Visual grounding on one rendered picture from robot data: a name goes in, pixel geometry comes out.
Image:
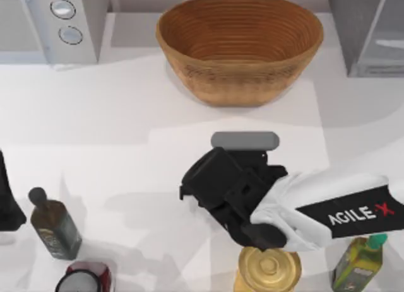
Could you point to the pale grey rounded box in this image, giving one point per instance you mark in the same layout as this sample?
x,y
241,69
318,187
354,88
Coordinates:
x,y
244,140

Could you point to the large microwave knob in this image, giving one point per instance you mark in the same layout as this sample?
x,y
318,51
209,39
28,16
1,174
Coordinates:
x,y
63,8

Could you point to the green bottle with green cap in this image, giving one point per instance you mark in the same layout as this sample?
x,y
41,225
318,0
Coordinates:
x,y
358,266

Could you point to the pale microwave oven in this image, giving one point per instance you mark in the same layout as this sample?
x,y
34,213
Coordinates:
x,y
28,27

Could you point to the dark olive oil bottle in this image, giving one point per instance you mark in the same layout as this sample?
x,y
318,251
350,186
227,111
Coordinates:
x,y
55,229

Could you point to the small microwave knob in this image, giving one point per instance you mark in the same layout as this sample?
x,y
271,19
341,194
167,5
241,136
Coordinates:
x,y
70,35

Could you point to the gold can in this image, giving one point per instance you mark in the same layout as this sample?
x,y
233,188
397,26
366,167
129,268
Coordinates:
x,y
268,270

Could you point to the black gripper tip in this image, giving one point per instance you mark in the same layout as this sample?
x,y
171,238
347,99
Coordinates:
x,y
8,203

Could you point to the red can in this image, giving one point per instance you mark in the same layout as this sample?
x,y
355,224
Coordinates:
x,y
85,276

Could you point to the brown woven basket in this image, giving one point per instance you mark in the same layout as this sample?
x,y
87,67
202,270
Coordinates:
x,y
240,71

